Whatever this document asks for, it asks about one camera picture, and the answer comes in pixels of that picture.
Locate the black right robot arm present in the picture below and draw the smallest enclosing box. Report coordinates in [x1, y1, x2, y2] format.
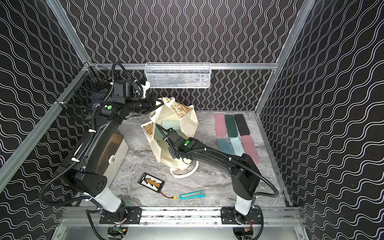
[174, 138, 279, 216]

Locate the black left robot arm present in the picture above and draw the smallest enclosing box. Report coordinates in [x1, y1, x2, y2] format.
[39, 96, 164, 206]

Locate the teal utility knife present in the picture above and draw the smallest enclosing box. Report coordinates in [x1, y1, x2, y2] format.
[179, 191, 206, 200]

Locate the brown storage box white handle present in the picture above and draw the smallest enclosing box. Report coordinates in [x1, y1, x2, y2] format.
[56, 128, 130, 188]

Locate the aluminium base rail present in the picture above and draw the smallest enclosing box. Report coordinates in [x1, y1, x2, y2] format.
[60, 207, 301, 228]

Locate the cream canvas tote bag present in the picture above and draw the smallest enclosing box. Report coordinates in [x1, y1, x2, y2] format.
[141, 98, 199, 179]

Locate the white wire mesh basket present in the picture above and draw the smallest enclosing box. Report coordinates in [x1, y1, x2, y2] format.
[144, 62, 212, 89]

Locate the translucent green pencil case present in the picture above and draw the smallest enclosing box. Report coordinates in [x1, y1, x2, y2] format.
[162, 120, 181, 130]

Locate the black battery pack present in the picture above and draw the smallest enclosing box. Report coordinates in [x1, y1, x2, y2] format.
[138, 173, 165, 193]

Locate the teal pencil case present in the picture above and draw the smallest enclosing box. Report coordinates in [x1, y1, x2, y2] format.
[217, 138, 235, 155]

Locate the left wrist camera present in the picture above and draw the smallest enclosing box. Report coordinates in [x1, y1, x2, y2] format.
[113, 80, 150, 103]

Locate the black pencil case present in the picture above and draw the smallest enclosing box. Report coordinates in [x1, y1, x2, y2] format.
[235, 114, 250, 136]

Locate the dark green pencil case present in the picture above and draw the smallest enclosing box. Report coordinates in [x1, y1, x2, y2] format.
[225, 115, 238, 138]

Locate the light blue pencil case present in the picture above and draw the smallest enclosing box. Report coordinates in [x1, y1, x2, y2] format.
[230, 138, 245, 157]

